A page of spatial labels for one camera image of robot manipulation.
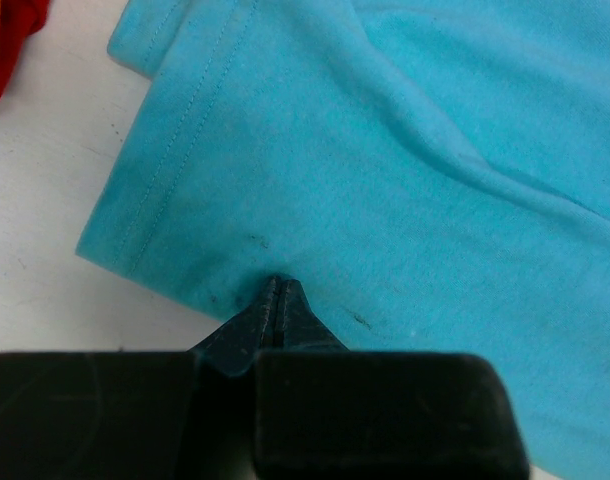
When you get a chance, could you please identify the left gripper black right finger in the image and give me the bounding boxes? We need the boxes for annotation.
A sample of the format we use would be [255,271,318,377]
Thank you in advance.
[253,277,530,479]

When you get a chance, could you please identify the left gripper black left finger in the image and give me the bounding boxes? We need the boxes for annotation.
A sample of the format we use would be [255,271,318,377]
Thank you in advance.
[0,279,277,479]

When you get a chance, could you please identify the turquoise t shirt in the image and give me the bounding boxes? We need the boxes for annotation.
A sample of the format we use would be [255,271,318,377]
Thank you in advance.
[77,1,610,479]

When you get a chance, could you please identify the folded red t shirt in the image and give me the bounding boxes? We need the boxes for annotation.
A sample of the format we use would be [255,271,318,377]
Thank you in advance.
[0,0,50,98]

